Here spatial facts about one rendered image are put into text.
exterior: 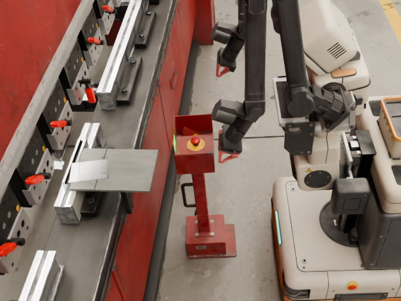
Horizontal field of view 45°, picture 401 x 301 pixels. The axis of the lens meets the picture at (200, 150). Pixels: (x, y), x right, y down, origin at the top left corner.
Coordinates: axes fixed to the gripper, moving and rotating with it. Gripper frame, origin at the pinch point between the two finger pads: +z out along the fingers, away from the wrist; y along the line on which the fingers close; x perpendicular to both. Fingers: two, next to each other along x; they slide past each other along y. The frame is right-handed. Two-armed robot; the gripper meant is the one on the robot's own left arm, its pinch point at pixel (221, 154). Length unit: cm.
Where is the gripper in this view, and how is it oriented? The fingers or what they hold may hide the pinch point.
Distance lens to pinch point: 162.9
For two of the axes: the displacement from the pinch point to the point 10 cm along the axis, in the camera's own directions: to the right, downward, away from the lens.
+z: -3.8, 6.4, 6.7
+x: 9.2, 2.7, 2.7
